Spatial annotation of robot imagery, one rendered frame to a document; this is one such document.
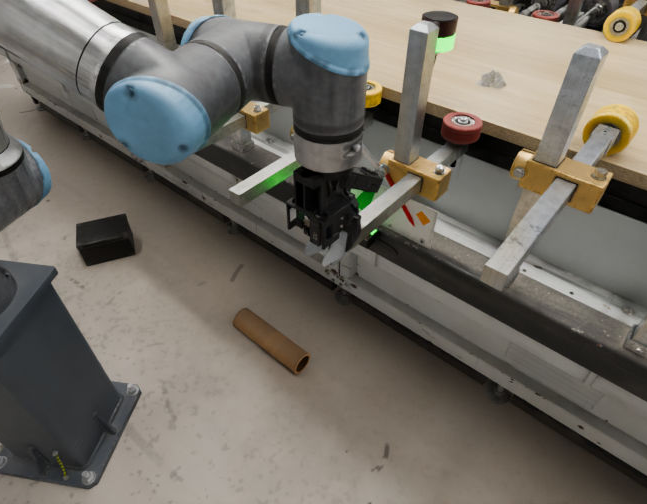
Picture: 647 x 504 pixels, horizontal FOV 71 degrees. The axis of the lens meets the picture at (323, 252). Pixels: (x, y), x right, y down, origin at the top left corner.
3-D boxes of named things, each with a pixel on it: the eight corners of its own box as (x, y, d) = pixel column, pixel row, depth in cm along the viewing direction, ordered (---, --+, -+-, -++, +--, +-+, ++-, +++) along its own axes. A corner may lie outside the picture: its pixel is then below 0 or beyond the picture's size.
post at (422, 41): (395, 250, 104) (429, 27, 71) (382, 244, 106) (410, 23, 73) (403, 242, 106) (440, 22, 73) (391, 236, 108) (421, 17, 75)
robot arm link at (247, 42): (157, 31, 50) (259, 46, 47) (211, 2, 58) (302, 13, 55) (176, 111, 57) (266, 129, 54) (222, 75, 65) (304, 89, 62)
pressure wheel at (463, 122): (460, 180, 97) (472, 131, 90) (427, 167, 101) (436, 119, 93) (477, 164, 102) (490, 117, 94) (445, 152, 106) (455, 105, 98)
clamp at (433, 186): (434, 202, 88) (439, 180, 85) (377, 176, 94) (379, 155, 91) (449, 189, 91) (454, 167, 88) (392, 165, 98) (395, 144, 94)
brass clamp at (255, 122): (254, 135, 114) (252, 116, 110) (219, 118, 120) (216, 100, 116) (272, 126, 117) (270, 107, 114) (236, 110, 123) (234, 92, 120)
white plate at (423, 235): (428, 250, 96) (437, 213, 89) (332, 201, 108) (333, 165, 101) (430, 248, 96) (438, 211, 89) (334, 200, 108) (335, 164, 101)
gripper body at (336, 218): (286, 232, 69) (281, 163, 61) (323, 205, 74) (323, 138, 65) (325, 254, 65) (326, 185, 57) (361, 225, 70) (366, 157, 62)
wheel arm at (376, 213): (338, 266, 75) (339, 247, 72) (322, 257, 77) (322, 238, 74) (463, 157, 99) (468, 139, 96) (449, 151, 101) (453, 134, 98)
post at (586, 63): (501, 298, 91) (603, 52, 58) (485, 290, 93) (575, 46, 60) (508, 288, 93) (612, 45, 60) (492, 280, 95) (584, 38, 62)
